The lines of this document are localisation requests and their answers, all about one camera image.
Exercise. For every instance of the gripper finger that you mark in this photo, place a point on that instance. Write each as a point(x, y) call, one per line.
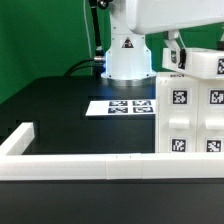
point(174, 55)

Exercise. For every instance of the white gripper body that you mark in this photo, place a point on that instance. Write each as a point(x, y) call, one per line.
point(153, 16)

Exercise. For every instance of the small white cabinet top box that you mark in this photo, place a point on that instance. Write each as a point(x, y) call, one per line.
point(197, 62)

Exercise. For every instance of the white cabinet body box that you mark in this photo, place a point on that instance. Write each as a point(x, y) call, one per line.
point(189, 114)

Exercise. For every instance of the white cabinet door panel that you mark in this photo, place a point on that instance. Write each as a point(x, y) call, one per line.
point(176, 113)
point(210, 129)

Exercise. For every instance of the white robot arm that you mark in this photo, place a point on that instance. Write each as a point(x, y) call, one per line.
point(128, 57)

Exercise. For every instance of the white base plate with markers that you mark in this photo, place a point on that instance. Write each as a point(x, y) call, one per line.
point(121, 107)

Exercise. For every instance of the white U-shaped frame wall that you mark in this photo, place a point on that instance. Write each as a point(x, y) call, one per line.
point(16, 165)

